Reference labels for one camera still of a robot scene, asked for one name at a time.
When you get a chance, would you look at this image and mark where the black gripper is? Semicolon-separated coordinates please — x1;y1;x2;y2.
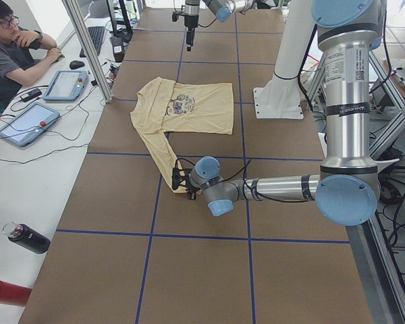
185;175;202;200
184;14;198;51

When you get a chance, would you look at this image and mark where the yellow long sleeve shirt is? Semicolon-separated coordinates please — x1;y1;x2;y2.
130;77;234;188

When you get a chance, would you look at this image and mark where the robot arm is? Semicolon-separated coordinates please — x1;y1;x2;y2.
172;1;387;226
174;0;254;51

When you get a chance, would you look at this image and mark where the black keyboard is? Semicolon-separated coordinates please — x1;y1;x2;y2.
87;26;105;55

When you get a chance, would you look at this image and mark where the black computer mouse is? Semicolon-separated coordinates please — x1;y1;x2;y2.
69;60;85;70

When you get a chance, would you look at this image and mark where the upper blue teach pendant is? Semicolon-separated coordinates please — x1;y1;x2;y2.
43;70;88;102

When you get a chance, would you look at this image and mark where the blue teach pendant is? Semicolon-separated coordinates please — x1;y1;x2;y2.
43;70;88;102
0;103;61;147

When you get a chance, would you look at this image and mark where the lower blue teach pendant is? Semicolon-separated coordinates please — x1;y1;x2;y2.
0;103;61;147

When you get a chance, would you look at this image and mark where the black water bottle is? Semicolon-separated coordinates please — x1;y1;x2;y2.
2;222;51;254

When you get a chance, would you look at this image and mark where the seated person in grey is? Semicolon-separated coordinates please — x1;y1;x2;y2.
0;1;62;114

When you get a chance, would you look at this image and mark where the red water bottle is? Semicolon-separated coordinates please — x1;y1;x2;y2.
0;280;32;306

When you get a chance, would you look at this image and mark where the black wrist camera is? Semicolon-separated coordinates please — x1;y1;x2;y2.
171;11;184;22
171;159;190;190

